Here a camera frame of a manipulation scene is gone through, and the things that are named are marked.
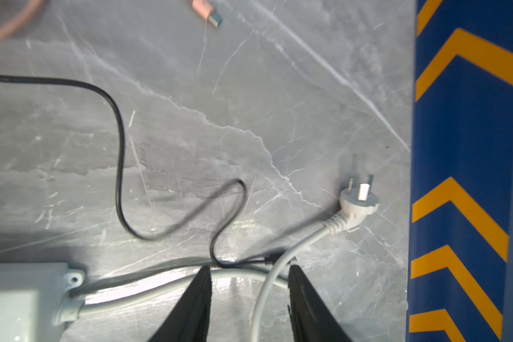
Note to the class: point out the white three-pin plug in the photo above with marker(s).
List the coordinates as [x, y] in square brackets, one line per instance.
[356, 202]

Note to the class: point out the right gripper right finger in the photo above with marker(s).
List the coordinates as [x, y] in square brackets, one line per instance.
[310, 318]

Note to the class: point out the white blue power strip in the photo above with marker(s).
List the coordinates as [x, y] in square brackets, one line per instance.
[35, 301]

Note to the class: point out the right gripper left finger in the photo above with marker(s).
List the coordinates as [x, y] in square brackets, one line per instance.
[189, 319]

